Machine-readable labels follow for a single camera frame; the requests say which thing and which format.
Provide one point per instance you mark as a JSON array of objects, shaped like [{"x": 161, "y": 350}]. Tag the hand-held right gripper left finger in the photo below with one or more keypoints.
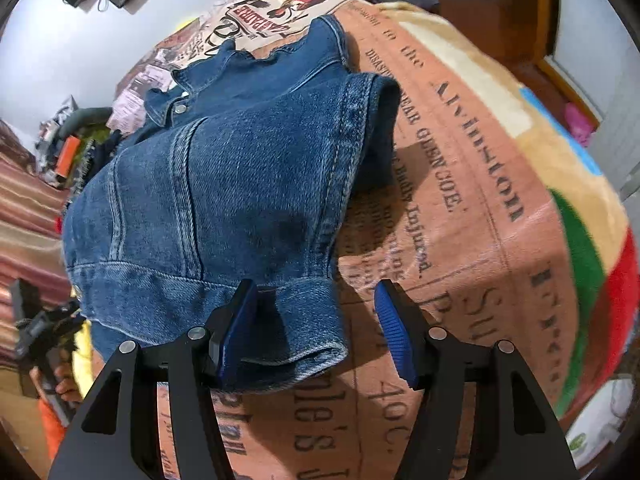
[{"x": 235, "y": 340}]

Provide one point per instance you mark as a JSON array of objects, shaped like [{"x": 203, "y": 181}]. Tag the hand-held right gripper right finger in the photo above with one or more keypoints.
[{"x": 395, "y": 330}]

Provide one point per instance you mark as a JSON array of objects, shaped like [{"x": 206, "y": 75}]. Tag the blue denim jacket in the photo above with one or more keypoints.
[{"x": 225, "y": 200}]

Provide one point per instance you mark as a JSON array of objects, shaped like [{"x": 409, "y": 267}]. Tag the person's left hand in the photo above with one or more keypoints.
[{"x": 66, "y": 385}]

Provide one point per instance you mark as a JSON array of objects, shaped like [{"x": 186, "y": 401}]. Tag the yellow cloth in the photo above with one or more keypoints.
[{"x": 84, "y": 365}]

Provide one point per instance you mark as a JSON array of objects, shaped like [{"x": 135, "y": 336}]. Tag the striped brown curtain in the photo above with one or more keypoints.
[{"x": 25, "y": 240}]

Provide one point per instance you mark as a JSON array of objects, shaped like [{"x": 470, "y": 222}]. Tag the newspaper print blanket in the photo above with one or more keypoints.
[{"x": 475, "y": 210}]

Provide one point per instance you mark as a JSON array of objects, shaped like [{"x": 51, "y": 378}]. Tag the orange box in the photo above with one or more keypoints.
[{"x": 67, "y": 157}]

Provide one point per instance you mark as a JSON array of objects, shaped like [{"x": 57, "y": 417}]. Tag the pile of bags and clutter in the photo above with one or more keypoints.
[{"x": 65, "y": 125}]

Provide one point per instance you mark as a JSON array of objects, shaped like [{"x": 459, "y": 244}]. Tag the grey cushion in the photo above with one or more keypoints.
[{"x": 85, "y": 117}]

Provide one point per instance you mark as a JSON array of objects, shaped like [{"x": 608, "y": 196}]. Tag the white bag with green print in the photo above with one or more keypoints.
[{"x": 595, "y": 425}]

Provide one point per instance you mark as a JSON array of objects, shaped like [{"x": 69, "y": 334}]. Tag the pink object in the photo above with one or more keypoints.
[{"x": 577, "y": 125}]

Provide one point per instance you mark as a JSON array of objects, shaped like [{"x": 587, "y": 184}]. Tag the yellow curved object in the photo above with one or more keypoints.
[{"x": 189, "y": 24}]

